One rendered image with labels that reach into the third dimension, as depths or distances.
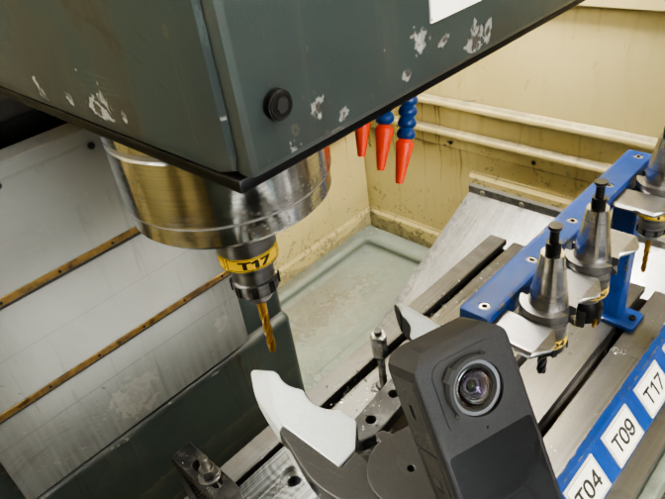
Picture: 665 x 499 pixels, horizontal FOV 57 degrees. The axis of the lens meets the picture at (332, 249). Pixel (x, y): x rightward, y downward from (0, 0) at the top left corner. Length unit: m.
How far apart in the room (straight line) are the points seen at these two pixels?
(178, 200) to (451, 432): 0.24
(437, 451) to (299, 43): 0.16
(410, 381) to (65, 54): 0.20
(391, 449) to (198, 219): 0.19
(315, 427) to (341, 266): 1.58
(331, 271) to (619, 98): 0.94
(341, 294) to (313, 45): 1.58
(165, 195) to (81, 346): 0.62
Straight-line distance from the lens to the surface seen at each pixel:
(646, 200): 0.96
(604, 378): 1.12
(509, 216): 1.62
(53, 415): 1.05
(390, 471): 0.31
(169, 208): 0.41
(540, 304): 0.72
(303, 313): 1.75
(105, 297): 0.99
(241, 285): 0.52
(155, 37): 0.22
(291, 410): 0.34
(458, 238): 1.61
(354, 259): 1.92
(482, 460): 0.26
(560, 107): 1.48
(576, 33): 1.41
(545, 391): 1.08
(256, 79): 0.21
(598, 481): 0.95
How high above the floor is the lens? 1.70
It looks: 34 degrees down
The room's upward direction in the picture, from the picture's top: 9 degrees counter-clockwise
